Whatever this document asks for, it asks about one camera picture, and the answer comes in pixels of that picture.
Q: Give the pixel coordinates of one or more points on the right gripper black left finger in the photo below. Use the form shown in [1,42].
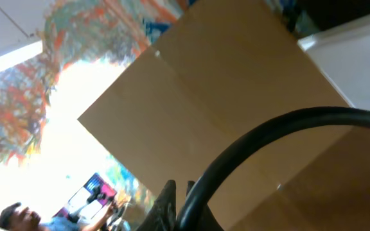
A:
[162,215]

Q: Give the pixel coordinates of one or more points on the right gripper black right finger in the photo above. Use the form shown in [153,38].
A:
[197,215]

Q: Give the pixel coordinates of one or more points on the person in blue shirt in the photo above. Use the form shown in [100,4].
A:
[18,218]

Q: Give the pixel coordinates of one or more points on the brown cardboard panel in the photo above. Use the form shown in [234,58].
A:
[226,94]

